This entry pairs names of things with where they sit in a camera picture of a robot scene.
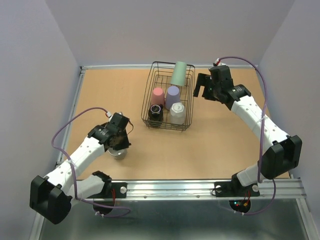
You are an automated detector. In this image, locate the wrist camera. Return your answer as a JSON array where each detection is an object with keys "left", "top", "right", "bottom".
[
  {"left": 213, "top": 58, "right": 226, "bottom": 67},
  {"left": 105, "top": 111, "right": 123, "bottom": 120}
]

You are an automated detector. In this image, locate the pink cup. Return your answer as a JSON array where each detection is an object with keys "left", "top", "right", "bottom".
[{"left": 150, "top": 87, "right": 165, "bottom": 106}]

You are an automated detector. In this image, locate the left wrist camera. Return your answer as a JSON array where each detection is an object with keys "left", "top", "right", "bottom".
[{"left": 105, "top": 111, "right": 123, "bottom": 120}]

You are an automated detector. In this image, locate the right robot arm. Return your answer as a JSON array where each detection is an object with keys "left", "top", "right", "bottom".
[{"left": 193, "top": 65, "right": 302, "bottom": 195}]

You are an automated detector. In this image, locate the grey mug white inside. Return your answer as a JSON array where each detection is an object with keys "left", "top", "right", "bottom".
[{"left": 108, "top": 148, "right": 128, "bottom": 160}]

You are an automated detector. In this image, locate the green cup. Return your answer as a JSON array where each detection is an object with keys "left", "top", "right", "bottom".
[{"left": 170, "top": 61, "right": 187, "bottom": 87}]

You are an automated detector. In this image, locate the black mug white inside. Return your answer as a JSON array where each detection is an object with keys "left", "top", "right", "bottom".
[{"left": 148, "top": 104, "right": 164, "bottom": 128}]

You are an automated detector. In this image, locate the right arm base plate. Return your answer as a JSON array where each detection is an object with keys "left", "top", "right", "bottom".
[{"left": 211, "top": 181, "right": 260, "bottom": 198}]

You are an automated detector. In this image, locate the lavender cup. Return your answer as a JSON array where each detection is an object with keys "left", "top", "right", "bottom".
[{"left": 165, "top": 85, "right": 180, "bottom": 110}]

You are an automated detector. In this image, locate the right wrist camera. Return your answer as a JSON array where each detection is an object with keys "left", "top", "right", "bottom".
[{"left": 213, "top": 58, "right": 226, "bottom": 67}]

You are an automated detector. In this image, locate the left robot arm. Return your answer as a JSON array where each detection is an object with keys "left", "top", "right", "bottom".
[{"left": 29, "top": 112, "right": 131, "bottom": 225}]

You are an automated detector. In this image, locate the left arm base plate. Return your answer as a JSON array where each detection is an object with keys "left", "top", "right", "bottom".
[{"left": 86, "top": 181, "right": 128, "bottom": 199}]

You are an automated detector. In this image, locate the black wire dish rack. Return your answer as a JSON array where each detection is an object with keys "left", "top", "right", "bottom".
[{"left": 141, "top": 61, "right": 196, "bottom": 132}]

